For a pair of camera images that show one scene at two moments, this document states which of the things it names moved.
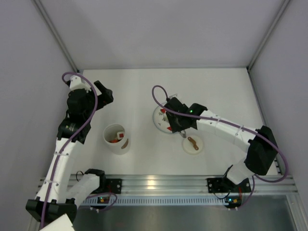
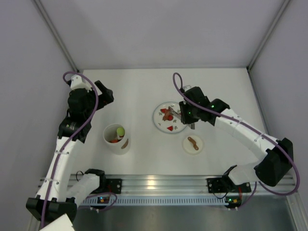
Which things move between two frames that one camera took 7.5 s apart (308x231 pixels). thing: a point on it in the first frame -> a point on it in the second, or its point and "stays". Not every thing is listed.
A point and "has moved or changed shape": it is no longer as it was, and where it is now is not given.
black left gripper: [96, 94] stays
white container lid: [193, 145] stays
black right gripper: [177, 121] -> [185, 113]
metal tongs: [183, 133] has moved or changed shape
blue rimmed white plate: [161, 120] stays
